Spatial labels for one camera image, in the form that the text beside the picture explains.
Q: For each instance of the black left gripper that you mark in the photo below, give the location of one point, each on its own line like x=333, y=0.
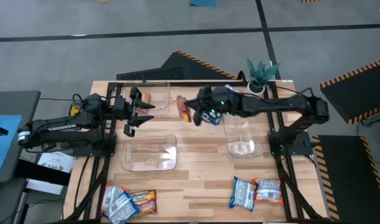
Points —
x=122, y=109

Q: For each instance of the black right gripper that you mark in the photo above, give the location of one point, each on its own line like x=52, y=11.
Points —
x=222, y=101

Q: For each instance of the clear plastic bin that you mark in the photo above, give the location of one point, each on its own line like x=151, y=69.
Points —
x=160, y=93
x=149, y=155
x=242, y=140

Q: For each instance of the orange Maruchan noodle pack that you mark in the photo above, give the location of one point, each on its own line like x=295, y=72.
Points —
x=110, y=193
x=268, y=190

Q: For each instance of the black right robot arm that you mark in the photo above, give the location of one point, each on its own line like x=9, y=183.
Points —
x=286, y=104

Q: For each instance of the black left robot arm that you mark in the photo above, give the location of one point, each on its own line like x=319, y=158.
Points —
x=62, y=127

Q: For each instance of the black hazard striped floor mat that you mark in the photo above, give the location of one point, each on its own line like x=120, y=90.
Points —
x=348, y=180
x=308, y=1
x=180, y=67
x=357, y=93

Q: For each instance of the green plant in white pot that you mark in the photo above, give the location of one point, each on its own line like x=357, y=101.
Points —
x=259, y=74

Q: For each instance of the yellow power plug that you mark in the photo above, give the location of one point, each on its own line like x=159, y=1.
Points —
x=74, y=109

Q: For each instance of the white printed paper sheet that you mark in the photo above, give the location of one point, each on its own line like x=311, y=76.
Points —
x=56, y=161

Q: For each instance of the blue floor mat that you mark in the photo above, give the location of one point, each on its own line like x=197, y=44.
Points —
x=202, y=2

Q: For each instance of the black beam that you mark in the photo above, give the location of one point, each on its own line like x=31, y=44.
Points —
x=42, y=174

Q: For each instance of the white plain paper sheet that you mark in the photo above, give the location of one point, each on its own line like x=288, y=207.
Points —
x=43, y=186

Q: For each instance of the grey desk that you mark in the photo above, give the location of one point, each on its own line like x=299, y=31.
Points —
x=12, y=102

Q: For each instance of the blue sheet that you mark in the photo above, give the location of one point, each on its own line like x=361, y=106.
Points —
x=3, y=149

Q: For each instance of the grey cabinet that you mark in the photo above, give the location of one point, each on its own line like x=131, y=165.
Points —
x=6, y=199

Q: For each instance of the grey metal object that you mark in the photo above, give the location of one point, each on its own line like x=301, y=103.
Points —
x=376, y=119

